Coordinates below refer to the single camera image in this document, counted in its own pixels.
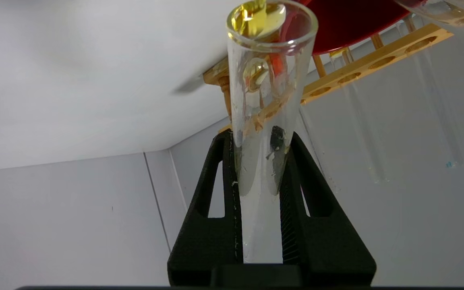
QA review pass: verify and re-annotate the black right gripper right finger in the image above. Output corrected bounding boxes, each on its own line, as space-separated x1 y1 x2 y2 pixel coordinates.
279 132 377 286

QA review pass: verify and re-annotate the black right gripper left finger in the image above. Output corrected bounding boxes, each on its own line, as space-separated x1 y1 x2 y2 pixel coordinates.
168 129 243 286

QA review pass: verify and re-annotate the glass test tube blue pigment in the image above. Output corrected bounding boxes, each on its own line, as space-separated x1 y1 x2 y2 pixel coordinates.
395 20 464 168

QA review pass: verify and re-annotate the wooden test tube rack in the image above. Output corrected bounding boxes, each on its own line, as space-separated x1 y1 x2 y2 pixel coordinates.
203 23 454 134

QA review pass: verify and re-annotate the red plastic cup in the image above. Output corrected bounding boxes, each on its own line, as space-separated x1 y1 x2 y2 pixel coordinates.
296 0 412 55

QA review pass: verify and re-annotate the clear glass dish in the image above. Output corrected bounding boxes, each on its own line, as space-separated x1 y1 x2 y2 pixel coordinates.
393 0 464 43

